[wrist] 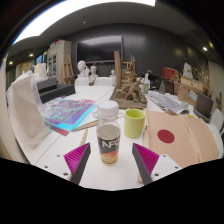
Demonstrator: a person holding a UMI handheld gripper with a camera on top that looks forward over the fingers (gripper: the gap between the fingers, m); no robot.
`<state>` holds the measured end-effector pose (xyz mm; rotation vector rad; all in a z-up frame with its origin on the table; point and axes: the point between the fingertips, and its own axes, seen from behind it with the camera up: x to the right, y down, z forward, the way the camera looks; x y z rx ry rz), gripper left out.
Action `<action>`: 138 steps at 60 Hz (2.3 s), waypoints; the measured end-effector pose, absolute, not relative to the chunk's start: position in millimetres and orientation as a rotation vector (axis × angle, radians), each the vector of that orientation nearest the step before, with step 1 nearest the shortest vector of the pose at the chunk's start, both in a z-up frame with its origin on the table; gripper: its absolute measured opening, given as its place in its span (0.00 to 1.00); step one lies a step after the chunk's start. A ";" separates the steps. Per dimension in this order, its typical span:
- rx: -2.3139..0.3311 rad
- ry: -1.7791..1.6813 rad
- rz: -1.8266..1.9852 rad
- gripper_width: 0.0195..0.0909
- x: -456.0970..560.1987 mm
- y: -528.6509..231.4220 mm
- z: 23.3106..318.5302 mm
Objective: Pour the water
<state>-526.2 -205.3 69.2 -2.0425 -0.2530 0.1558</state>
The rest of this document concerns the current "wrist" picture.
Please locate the thin wooden stick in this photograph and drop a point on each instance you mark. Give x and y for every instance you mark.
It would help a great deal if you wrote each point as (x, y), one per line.
(85, 125)
(84, 137)

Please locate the long bright ceiling light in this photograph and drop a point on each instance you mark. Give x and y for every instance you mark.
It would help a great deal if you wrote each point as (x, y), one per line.
(73, 11)

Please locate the brown cardboard box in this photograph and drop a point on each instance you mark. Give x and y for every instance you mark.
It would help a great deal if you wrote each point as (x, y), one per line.
(188, 90)

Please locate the yellow-green mug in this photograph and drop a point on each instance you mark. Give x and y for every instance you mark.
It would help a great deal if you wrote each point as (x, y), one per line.
(134, 123)

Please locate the light plywood sheet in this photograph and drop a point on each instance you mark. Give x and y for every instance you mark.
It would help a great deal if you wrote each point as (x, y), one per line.
(193, 140)

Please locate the red box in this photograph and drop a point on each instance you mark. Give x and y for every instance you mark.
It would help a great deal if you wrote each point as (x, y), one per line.
(170, 73)

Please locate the brown wooden sculpture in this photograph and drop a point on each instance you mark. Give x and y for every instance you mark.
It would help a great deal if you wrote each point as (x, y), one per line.
(128, 88)

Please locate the white chair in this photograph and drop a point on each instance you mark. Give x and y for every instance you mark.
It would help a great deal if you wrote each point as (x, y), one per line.
(82, 82)
(103, 81)

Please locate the dark grey flat box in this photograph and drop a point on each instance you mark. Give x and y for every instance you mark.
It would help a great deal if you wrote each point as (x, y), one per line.
(55, 89)

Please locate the large dark wall screen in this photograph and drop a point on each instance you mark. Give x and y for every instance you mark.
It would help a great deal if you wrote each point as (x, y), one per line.
(99, 49)

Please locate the flat round red coaster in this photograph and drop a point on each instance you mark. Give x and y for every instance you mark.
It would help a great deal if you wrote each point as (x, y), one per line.
(166, 136)

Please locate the clear spray bottle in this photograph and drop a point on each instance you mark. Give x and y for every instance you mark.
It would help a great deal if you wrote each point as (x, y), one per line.
(146, 85)

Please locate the white plaster bust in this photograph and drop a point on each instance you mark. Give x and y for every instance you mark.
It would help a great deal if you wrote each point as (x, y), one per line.
(82, 68)
(93, 74)

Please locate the wooden easel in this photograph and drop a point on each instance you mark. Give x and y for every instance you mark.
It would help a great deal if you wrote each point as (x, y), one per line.
(68, 70)

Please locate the white-capped dark drink bottle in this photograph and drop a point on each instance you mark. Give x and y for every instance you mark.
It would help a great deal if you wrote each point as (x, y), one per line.
(108, 133)

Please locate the grey newspaper pile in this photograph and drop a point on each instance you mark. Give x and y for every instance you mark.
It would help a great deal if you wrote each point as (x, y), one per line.
(166, 101)

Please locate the white glass-door cabinet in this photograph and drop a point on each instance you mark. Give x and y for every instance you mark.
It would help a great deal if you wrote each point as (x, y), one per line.
(58, 60)

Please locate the colourful purple-blue print sheet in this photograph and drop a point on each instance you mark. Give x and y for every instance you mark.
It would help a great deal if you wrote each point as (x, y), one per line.
(71, 113)

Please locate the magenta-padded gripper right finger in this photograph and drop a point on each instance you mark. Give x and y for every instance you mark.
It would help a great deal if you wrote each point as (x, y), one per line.
(146, 160)

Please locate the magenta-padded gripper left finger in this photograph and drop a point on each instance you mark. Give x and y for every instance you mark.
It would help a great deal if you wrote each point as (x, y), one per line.
(77, 159)

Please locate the dark grey laptop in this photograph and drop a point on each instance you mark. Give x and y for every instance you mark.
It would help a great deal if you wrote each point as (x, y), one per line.
(204, 106)

